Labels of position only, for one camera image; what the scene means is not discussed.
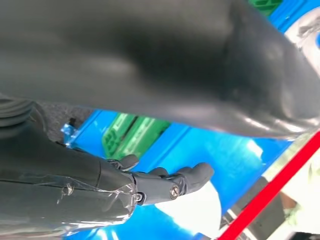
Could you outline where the blue steel shelf rack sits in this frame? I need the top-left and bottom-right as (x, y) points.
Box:
(61, 0), (320, 240)

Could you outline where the white plastic cover part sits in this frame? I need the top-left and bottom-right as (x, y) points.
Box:
(154, 180), (223, 239)

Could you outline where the green folding plastic crate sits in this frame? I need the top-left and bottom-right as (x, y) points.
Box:
(117, 115), (171, 161)
(101, 113), (137, 159)
(247, 0), (284, 17)

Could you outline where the red barrier tape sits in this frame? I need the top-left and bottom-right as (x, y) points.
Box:
(217, 130), (320, 240)

